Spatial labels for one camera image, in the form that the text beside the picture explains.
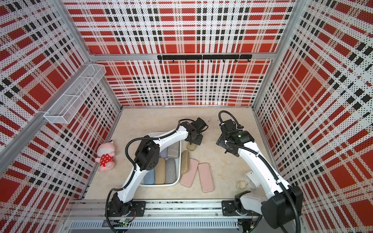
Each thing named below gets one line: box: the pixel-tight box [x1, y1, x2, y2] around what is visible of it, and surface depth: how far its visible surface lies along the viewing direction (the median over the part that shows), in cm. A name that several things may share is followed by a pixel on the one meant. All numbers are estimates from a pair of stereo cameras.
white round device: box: [243, 170, 261, 190], surface depth 78 cm
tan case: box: [155, 157, 167, 185], surface depth 84 cm
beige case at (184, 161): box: [180, 149, 190, 175], surface depth 85 cm
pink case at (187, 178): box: [180, 158, 200, 188], surface depth 84 cm
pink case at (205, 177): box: [197, 162, 215, 193], surface depth 84 cm
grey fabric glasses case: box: [165, 158, 177, 184], surface depth 85 cm
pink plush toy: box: [95, 140, 116, 172], surface depth 90 cm
